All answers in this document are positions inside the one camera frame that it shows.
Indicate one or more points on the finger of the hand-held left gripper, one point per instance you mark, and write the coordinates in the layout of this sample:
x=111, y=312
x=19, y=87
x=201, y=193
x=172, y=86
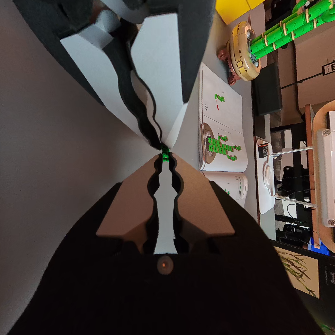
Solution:
x=96, y=68
x=162, y=57

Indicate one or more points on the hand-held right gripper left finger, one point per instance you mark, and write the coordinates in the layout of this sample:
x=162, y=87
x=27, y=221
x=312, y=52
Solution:
x=125, y=209

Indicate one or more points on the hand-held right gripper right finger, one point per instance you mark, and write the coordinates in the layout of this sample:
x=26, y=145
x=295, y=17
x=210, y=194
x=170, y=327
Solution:
x=204, y=209

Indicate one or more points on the small green lego piece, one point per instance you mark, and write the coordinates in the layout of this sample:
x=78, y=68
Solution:
x=165, y=155

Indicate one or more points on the lego instruction booklet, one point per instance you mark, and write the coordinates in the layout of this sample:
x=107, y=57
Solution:
x=225, y=117

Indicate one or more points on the green bamboo lego model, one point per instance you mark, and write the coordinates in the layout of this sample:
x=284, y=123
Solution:
x=288, y=26

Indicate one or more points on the black lego box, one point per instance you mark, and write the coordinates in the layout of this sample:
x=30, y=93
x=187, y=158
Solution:
x=301, y=269

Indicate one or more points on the yellow box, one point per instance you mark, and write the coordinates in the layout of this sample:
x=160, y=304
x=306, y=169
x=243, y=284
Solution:
x=233, y=10

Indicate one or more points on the white flat device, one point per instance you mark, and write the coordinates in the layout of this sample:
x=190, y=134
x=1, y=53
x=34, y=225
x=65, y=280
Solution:
x=264, y=199

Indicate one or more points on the black rectangular box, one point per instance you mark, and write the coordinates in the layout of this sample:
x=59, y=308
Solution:
x=267, y=91

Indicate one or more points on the clear acrylic holder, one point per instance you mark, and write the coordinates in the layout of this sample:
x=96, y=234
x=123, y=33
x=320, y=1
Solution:
x=293, y=150

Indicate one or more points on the blue object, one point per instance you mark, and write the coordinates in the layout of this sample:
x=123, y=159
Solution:
x=320, y=248

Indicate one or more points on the grey clamp bar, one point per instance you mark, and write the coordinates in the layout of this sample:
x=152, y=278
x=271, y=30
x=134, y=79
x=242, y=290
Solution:
x=325, y=178

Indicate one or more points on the printed tag sign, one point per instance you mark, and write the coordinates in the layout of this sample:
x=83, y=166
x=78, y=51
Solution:
x=329, y=68

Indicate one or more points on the wooden board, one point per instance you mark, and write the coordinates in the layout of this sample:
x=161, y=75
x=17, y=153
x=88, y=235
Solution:
x=319, y=117

